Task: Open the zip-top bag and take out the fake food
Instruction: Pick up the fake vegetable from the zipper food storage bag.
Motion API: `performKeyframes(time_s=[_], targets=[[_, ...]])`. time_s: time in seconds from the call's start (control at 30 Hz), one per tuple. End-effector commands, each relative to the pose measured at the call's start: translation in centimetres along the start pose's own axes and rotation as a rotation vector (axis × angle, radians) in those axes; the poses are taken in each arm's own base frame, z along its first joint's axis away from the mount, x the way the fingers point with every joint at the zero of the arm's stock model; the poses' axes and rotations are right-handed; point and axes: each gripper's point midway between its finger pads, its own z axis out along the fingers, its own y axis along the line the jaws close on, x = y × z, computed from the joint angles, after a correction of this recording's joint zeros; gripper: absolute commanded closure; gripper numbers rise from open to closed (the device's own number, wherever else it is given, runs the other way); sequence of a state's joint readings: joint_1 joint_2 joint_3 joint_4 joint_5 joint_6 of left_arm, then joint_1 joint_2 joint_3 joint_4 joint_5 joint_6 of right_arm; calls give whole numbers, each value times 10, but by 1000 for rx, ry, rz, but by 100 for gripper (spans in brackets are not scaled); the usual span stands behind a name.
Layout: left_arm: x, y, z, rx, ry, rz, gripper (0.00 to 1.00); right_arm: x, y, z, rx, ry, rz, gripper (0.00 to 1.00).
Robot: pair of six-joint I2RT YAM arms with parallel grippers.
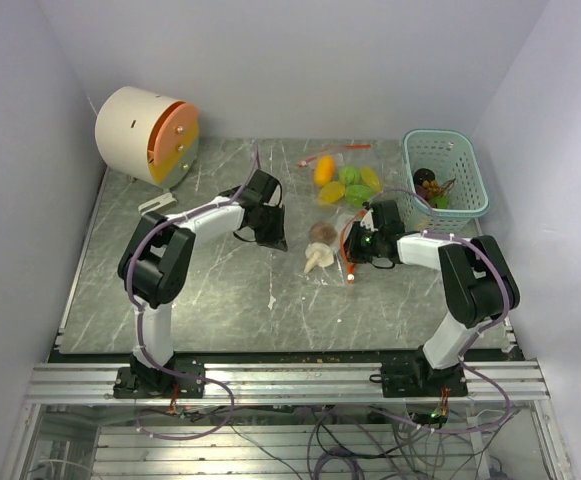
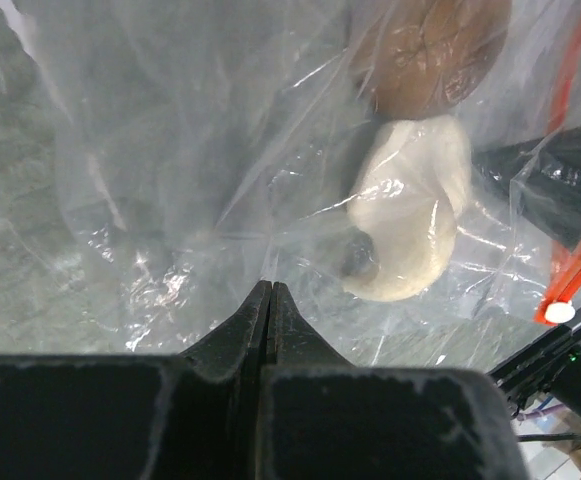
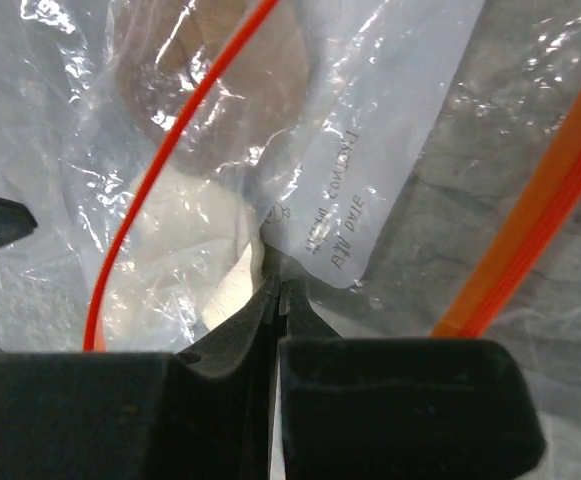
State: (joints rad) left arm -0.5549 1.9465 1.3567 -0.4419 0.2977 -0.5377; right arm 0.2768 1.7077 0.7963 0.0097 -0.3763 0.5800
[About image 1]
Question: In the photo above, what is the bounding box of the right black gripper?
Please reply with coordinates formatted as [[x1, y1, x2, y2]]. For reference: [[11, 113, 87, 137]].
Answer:
[[334, 221, 383, 264]]

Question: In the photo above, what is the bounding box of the clear zip bag red seal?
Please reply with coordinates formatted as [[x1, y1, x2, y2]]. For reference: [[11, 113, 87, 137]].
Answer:
[[321, 208, 368, 284]]

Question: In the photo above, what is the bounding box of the fake brown mushroom cap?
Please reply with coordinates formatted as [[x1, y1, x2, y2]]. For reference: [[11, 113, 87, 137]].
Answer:
[[309, 221, 337, 245]]

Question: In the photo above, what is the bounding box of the fake mushroom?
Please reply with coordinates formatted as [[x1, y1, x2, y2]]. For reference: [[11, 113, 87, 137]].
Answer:
[[304, 242, 334, 274]]

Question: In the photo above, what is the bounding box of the fake longan bunch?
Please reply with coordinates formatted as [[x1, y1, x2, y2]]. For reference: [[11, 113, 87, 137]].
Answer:
[[415, 179, 455, 200]]

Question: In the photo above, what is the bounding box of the fake dark purple fruit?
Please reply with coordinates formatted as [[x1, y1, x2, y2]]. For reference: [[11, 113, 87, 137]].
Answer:
[[413, 168, 436, 186]]

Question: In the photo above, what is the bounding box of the teal plastic basket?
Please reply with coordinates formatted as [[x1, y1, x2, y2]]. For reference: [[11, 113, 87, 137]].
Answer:
[[399, 129, 490, 233]]

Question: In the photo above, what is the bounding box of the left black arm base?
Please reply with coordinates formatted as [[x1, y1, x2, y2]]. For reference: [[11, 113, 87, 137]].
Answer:
[[113, 357, 205, 400]]

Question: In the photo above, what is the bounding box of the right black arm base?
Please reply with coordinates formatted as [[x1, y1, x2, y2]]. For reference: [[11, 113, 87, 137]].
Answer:
[[369, 361, 468, 398]]

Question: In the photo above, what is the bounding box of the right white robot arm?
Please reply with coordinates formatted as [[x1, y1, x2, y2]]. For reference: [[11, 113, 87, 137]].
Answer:
[[340, 200, 520, 396]]

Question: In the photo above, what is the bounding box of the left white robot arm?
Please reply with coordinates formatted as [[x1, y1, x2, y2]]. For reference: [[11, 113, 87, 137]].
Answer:
[[118, 169, 288, 397]]

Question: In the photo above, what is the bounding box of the fake green starfruit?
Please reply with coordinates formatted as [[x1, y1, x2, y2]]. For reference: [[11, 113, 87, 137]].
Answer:
[[345, 184, 376, 208]]

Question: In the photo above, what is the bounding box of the fake yellow fruit slice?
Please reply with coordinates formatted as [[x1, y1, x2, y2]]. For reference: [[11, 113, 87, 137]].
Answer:
[[360, 166, 382, 193]]

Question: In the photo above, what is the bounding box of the fake yellow starfruit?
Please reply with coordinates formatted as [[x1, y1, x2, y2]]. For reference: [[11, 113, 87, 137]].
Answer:
[[317, 181, 346, 206]]

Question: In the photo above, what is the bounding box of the fake orange mango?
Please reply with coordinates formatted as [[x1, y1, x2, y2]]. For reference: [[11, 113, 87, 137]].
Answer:
[[313, 155, 336, 187]]

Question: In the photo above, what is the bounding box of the fake green round fruit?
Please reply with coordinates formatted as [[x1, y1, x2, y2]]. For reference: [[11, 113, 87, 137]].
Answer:
[[338, 165, 361, 186]]

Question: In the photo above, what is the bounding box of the small white slotted block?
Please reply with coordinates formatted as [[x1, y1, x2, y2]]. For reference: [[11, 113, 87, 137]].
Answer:
[[138, 192, 178, 216]]

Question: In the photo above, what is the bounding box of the white cylinder drawer unit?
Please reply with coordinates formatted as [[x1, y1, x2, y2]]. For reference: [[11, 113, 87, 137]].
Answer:
[[95, 86, 200, 189]]

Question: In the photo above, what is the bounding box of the aluminium frame rail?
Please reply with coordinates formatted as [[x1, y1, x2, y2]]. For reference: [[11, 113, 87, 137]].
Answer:
[[24, 361, 550, 406]]

